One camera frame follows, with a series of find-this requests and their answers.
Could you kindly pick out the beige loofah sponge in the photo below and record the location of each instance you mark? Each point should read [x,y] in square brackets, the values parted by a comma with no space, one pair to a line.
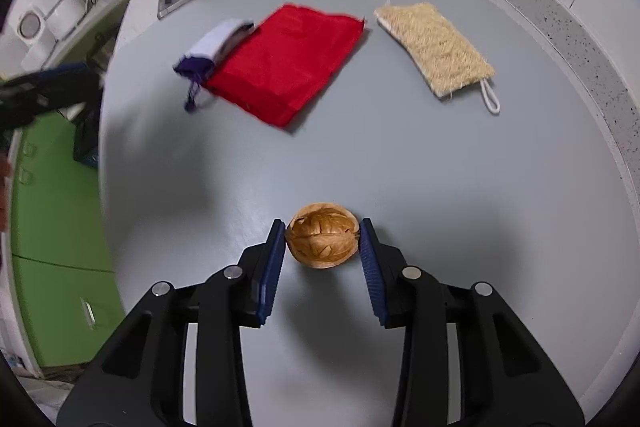
[435,47]

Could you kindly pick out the red cloth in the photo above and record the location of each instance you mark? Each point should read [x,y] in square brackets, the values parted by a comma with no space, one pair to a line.
[285,57]

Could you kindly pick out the walnut shell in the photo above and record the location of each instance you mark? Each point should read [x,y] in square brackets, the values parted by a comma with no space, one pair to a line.
[322,237]

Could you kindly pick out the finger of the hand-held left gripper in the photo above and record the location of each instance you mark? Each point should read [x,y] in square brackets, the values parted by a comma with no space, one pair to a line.
[65,84]

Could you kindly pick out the green cabinet door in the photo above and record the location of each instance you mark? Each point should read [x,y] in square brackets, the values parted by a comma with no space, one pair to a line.
[55,232]

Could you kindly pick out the white paper roll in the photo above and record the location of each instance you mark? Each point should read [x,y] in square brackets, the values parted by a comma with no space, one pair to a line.
[67,12]

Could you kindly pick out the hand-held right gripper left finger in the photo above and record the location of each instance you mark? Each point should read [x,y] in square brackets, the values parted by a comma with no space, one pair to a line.
[272,272]

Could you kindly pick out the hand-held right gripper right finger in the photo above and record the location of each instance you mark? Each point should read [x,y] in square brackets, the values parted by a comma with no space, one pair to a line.
[372,277]

